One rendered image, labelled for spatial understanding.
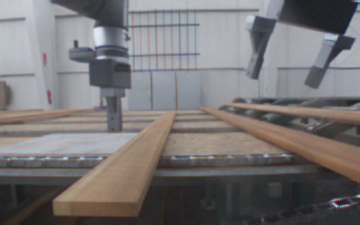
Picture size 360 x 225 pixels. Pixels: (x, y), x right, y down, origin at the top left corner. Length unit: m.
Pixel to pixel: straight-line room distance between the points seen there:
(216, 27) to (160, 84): 2.91
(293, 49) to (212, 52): 2.99
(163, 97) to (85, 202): 5.80
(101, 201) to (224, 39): 7.00
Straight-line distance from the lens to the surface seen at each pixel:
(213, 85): 6.80
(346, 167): 0.61
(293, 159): 0.74
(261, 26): 0.35
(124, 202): 0.35
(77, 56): 0.45
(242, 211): 0.85
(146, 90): 6.19
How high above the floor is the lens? 1.05
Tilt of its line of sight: 4 degrees down
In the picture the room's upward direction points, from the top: 1 degrees counter-clockwise
